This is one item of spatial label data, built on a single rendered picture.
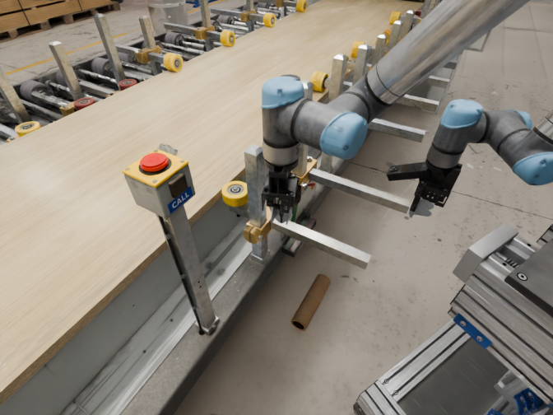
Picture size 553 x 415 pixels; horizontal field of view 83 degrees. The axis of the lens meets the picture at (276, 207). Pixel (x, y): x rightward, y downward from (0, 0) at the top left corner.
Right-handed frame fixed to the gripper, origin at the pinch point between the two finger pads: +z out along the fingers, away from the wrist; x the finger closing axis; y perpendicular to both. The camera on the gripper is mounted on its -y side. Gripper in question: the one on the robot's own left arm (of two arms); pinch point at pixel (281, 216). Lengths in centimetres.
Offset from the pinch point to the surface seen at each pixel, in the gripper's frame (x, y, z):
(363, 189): 22.6, -22.3, 6.8
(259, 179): -5.9, -2.2, -9.9
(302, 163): 2.9, -24.8, 0.7
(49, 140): -87, -27, 3
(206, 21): -67, -146, -7
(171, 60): -67, -92, -4
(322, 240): 11.2, -0.5, 7.7
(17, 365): -42, 42, 3
